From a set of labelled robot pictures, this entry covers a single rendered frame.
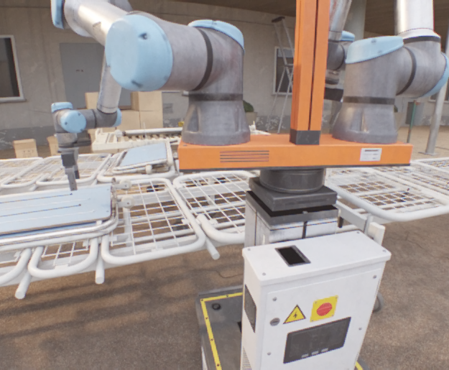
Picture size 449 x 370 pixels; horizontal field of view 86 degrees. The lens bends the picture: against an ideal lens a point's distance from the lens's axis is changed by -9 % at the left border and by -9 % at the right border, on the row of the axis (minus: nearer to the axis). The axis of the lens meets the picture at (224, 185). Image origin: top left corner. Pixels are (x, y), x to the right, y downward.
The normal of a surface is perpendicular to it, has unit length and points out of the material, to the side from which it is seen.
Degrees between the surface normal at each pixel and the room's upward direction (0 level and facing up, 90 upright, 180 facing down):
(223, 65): 103
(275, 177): 90
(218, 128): 73
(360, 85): 90
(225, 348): 0
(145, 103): 90
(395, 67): 90
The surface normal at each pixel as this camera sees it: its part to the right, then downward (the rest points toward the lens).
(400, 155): 0.11, 0.32
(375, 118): -0.14, 0.02
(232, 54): 0.69, 0.20
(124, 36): -0.62, 0.30
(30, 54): 0.38, 0.29
